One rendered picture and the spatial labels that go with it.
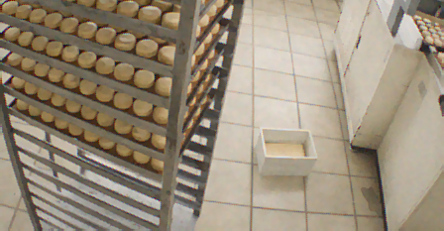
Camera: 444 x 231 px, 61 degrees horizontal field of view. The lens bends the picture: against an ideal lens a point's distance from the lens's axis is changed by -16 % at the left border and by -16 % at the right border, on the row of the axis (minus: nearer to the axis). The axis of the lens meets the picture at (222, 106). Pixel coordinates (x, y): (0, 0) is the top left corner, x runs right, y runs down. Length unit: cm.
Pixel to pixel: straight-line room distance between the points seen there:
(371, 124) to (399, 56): 50
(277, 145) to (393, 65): 82
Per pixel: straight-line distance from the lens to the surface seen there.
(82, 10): 99
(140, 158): 123
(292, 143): 258
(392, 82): 242
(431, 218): 224
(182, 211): 202
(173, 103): 95
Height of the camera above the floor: 181
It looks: 41 degrees down
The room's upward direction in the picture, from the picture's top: 12 degrees clockwise
